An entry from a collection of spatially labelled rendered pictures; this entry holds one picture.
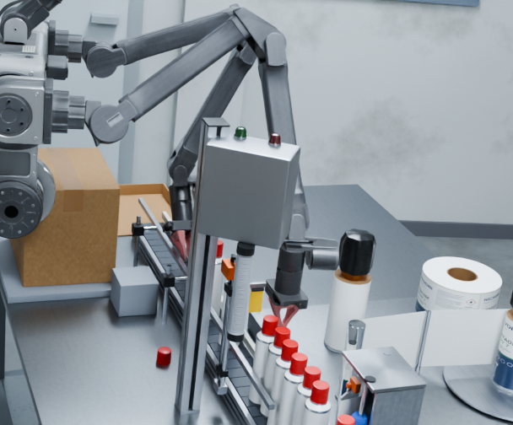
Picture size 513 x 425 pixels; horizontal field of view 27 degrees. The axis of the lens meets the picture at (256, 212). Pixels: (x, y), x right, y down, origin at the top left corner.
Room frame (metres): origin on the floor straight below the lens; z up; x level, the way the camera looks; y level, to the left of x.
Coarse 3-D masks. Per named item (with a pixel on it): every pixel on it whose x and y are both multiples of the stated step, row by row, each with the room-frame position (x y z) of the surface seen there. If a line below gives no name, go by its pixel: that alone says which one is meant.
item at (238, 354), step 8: (144, 208) 2.75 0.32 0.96; (152, 216) 2.70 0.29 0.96; (160, 232) 2.60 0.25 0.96; (168, 240) 2.55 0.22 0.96; (168, 248) 2.52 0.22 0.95; (176, 256) 2.46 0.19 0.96; (184, 264) 2.42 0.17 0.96; (184, 272) 2.39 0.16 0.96; (216, 320) 2.15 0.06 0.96; (232, 344) 2.05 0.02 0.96; (240, 352) 2.02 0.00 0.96; (240, 360) 1.99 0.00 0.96; (248, 368) 1.96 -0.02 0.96; (248, 376) 1.94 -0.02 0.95; (256, 384) 1.90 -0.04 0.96; (264, 392) 1.87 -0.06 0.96; (264, 400) 1.85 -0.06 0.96; (272, 408) 1.83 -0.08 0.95
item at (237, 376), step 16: (144, 224) 2.82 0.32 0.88; (160, 224) 2.83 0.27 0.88; (160, 240) 2.72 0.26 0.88; (160, 256) 2.62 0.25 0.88; (176, 272) 2.53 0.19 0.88; (176, 288) 2.44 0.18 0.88; (208, 336) 2.21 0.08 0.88; (240, 368) 2.09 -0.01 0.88; (240, 384) 2.02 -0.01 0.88; (256, 416) 1.91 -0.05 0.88
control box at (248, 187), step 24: (216, 144) 1.91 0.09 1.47; (240, 144) 1.93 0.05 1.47; (264, 144) 1.95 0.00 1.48; (288, 144) 1.96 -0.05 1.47; (216, 168) 1.91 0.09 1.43; (240, 168) 1.90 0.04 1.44; (264, 168) 1.89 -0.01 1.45; (288, 168) 1.88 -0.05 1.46; (216, 192) 1.90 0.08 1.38; (240, 192) 1.89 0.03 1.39; (264, 192) 1.88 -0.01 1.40; (288, 192) 1.89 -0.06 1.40; (216, 216) 1.90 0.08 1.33; (240, 216) 1.89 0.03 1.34; (264, 216) 1.88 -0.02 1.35; (288, 216) 1.92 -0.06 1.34; (240, 240) 1.89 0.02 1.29; (264, 240) 1.88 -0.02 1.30
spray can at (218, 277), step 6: (222, 246) 2.31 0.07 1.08; (222, 252) 2.31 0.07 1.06; (216, 258) 2.30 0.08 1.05; (222, 258) 2.31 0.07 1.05; (216, 264) 2.29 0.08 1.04; (216, 270) 2.29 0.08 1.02; (216, 276) 2.29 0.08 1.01; (222, 276) 2.30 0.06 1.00; (216, 282) 2.29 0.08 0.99; (222, 282) 2.31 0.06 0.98; (216, 288) 2.29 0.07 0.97; (222, 288) 2.31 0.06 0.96; (216, 294) 2.29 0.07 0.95; (216, 300) 2.29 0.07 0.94; (216, 306) 2.30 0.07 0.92; (216, 312) 2.30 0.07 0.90; (210, 318) 2.29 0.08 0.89
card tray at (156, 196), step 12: (132, 192) 3.14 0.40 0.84; (144, 192) 3.15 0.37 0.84; (156, 192) 3.17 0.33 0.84; (168, 192) 3.12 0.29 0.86; (120, 204) 3.05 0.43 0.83; (132, 204) 3.06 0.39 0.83; (156, 204) 3.08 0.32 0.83; (168, 204) 3.09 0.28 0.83; (120, 216) 2.96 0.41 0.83; (132, 216) 2.97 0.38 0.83; (144, 216) 2.98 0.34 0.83; (156, 216) 2.99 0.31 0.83; (120, 228) 2.87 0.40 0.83
